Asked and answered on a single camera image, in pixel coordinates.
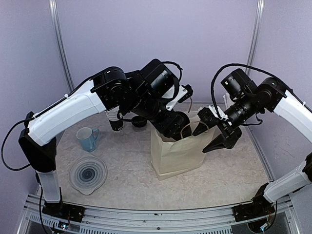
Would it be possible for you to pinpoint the stack of black lids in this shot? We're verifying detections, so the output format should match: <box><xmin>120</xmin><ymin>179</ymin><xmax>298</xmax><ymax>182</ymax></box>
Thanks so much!
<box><xmin>131</xmin><ymin>116</ymin><xmax>147</xmax><ymax>128</ymax></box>

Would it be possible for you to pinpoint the cream paper bag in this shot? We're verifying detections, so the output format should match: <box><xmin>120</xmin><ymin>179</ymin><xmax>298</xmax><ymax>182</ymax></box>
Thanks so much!
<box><xmin>151</xmin><ymin>126</ymin><xmax>216</xmax><ymax>181</ymax></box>

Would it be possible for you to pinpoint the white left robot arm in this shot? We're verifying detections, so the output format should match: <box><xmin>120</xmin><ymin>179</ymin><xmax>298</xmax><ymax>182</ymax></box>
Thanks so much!
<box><xmin>19</xmin><ymin>59</ymin><xmax>193</xmax><ymax>217</ymax></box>

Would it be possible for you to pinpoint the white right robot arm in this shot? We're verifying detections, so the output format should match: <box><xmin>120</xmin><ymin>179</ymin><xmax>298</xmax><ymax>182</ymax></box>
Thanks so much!
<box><xmin>193</xmin><ymin>65</ymin><xmax>312</xmax><ymax>216</ymax></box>

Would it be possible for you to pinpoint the wrapped white straws bundle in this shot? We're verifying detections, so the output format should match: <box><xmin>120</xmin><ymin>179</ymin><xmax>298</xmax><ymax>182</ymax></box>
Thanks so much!
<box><xmin>222</xmin><ymin>93</ymin><xmax>231</xmax><ymax>109</ymax></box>

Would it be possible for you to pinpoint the stack of paper cups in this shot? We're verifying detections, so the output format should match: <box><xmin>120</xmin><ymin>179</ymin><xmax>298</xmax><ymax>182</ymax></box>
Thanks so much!
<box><xmin>106</xmin><ymin>107</ymin><xmax>124</xmax><ymax>132</ymax></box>

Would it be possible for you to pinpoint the blue glass cup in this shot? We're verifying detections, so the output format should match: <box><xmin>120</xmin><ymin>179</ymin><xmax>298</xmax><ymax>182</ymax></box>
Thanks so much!
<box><xmin>76</xmin><ymin>127</ymin><xmax>100</xmax><ymax>153</ymax></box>

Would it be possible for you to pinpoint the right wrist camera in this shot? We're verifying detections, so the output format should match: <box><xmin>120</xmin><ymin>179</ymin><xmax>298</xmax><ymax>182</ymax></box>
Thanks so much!
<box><xmin>197</xmin><ymin>105</ymin><xmax>229</xmax><ymax>128</ymax></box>

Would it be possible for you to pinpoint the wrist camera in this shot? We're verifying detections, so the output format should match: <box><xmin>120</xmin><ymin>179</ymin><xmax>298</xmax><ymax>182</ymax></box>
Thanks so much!
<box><xmin>162</xmin><ymin>84</ymin><xmax>194</xmax><ymax>111</ymax></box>
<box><xmin>197</xmin><ymin>105</ymin><xmax>229</xmax><ymax>128</ymax></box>

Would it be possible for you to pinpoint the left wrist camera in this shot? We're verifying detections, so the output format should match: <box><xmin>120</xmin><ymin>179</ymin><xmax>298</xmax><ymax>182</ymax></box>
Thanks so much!
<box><xmin>162</xmin><ymin>84</ymin><xmax>194</xmax><ymax>111</ymax></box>

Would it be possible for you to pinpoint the right aluminium post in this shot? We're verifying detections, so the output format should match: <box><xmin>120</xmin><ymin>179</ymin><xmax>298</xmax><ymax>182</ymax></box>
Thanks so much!
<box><xmin>247</xmin><ymin>0</ymin><xmax>265</xmax><ymax>66</ymax></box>

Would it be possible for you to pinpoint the aluminium post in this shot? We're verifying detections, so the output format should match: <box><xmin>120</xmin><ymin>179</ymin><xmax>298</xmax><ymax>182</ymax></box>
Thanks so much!
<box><xmin>247</xmin><ymin>0</ymin><xmax>265</xmax><ymax>66</ymax></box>
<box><xmin>48</xmin><ymin>0</ymin><xmax>74</xmax><ymax>88</ymax></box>

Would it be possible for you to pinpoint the left aluminium post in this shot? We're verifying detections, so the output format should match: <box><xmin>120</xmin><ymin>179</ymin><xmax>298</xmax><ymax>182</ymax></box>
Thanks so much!
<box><xmin>48</xmin><ymin>0</ymin><xmax>74</xmax><ymax>88</ymax></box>

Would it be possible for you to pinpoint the aluminium front rail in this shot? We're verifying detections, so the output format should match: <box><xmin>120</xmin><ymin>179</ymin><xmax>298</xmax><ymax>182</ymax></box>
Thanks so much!
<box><xmin>16</xmin><ymin>194</ymin><xmax>303</xmax><ymax>234</ymax></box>

